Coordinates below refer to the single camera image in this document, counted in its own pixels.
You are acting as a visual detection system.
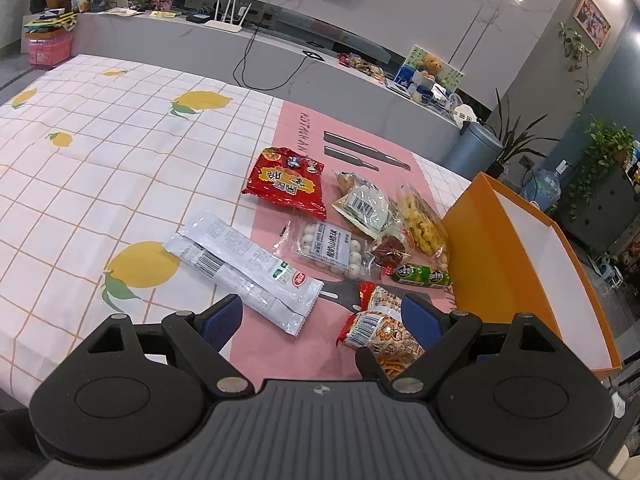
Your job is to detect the orange crispy snack bag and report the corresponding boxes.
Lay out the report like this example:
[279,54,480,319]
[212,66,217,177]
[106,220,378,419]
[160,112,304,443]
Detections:
[336,282,425,379]

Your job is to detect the white long snack packet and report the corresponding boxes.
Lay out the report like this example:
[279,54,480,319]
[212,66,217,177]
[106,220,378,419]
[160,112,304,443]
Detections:
[178,210,323,318]

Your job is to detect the red snack bag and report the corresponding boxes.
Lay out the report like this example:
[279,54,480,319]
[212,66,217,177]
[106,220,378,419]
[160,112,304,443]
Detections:
[242,146,328,221]

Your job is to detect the yellow puffs clear bag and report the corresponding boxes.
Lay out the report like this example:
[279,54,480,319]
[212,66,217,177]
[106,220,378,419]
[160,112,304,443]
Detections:
[398,184,449,269]

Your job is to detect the pink table mat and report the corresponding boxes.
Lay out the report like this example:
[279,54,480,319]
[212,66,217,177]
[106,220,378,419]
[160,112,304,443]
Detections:
[230,102,433,386]

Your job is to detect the white wifi router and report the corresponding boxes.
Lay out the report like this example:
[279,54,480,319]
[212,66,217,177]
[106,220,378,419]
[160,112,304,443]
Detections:
[204,0,252,34]

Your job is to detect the green sausage stick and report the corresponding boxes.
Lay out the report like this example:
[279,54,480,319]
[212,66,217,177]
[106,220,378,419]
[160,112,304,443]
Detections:
[390,263,451,288]

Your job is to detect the clear bag white balls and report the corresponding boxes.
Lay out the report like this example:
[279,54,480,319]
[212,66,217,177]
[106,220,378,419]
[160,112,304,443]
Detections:
[274,218,382,282]

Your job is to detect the pink plastic basket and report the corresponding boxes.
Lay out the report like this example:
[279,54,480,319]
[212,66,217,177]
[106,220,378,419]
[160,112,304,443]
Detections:
[28,34,73,67]

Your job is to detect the potted long leaf plant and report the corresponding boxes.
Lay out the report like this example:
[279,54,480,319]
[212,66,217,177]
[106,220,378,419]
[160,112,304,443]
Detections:
[487,93,559,180]

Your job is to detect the framed wall picture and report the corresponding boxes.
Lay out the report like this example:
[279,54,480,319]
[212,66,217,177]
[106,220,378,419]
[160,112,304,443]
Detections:
[573,0,612,50]

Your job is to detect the lemon print checkered tablecloth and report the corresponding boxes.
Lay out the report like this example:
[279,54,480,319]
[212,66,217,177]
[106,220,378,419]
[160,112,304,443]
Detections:
[1,55,468,403]

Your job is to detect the grey blue trash can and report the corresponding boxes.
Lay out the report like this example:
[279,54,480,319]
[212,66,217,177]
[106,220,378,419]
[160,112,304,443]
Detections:
[440,122,503,181]

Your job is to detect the orange white storage box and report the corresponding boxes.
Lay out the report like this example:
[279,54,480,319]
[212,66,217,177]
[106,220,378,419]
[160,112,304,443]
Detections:
[442,174,622,379]

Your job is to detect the blue water jug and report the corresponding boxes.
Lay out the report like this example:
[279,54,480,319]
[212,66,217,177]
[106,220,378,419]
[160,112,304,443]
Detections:
[521,159,570,212]

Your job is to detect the snack pile on console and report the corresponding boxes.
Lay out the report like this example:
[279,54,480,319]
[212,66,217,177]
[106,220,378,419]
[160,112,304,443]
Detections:
[338,53,386,84]

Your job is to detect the black power cable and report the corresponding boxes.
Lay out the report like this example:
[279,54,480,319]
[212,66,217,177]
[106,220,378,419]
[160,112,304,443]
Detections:
[232,24,315,92]

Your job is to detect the green white snack bag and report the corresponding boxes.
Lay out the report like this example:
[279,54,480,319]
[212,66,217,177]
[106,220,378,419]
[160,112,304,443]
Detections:
[332,171,401,240]

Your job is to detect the green leafy shelf plant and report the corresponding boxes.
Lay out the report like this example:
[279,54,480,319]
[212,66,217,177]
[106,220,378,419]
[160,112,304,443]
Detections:
[568,117,634,221]

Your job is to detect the teddy bear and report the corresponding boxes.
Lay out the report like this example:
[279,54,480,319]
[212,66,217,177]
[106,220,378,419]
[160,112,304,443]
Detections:
[419,53,444,80]

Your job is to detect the red dried fruit packet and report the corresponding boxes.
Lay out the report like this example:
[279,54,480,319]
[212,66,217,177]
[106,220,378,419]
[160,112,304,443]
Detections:
[371,234,411,272]

